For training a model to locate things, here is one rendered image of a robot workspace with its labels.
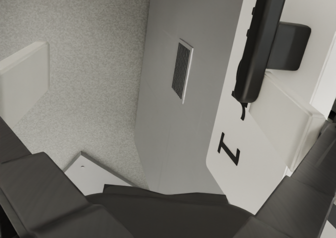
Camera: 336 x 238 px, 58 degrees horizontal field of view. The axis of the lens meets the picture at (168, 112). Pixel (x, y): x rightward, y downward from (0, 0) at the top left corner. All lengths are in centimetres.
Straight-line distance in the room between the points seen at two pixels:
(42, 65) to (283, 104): 13
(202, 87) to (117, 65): 61
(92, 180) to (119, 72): 46
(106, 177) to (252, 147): 108
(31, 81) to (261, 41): 13
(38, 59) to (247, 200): 18
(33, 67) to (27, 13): 92
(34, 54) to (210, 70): 38
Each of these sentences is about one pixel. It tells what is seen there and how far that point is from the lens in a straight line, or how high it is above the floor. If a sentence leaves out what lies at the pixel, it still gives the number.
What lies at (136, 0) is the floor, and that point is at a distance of 108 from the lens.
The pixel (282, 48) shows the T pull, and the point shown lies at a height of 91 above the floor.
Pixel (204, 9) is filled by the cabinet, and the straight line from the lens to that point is 58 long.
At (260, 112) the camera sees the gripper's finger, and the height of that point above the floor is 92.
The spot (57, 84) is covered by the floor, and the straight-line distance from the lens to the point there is 113.
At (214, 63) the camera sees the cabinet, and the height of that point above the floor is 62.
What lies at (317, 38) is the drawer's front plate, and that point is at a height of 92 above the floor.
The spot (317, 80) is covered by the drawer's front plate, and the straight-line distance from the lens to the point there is 20.
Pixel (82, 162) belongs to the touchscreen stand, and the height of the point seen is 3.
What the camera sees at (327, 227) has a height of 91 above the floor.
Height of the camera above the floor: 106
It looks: 60 degrees down
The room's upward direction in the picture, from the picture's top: 149 degrees clockwise
